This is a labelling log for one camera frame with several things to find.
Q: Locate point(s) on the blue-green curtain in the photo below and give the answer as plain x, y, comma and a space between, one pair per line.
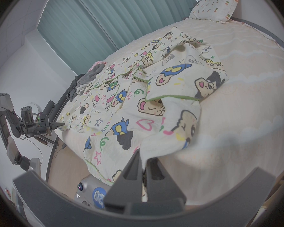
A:
97, 20

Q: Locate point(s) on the black garment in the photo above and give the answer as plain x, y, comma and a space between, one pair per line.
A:
78, 80

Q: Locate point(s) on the dark grey garment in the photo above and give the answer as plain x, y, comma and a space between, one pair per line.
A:
72, 93

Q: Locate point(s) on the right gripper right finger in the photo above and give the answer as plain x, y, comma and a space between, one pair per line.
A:
163, 188

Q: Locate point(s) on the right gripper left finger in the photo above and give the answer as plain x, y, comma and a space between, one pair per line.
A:
130, 185

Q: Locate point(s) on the bed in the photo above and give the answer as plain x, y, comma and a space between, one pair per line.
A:
239, 91

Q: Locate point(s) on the white printed pyjama top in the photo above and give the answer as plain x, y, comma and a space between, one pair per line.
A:
156, 91

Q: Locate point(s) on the white printed pillow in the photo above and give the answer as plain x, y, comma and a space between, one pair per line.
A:
215, 6

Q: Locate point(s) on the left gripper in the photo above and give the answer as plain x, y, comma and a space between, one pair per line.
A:
45, 129

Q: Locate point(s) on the round ceiling lamp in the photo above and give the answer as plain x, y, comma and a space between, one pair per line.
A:
28, 105

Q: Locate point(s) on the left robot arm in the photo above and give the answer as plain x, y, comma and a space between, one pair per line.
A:
2, 102

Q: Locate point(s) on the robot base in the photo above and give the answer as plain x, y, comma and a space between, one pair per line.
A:
87, 183

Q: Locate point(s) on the pink garment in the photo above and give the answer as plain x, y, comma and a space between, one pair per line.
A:
95, 65

